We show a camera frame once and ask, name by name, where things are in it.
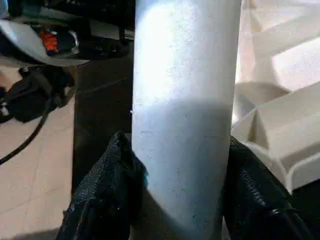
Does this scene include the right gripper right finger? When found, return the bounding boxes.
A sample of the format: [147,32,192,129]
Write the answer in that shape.
[221,134,317,240]

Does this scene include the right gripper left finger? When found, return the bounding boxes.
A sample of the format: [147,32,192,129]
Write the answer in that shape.
[56,131,149,240]

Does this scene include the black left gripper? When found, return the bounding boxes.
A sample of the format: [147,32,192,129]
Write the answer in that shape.
[37,26,83,58]

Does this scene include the white plastic table top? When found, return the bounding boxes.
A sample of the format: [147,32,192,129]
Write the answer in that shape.
[231,0,320,194]

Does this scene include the white plastic table leg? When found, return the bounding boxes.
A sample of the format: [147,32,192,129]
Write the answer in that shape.
[131,0,243,240]

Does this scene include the black robot foot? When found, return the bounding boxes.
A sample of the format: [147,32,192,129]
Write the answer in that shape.
[0,66,76,124]

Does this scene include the black mat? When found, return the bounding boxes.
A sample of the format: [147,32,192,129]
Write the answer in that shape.
[71,0,320,240]

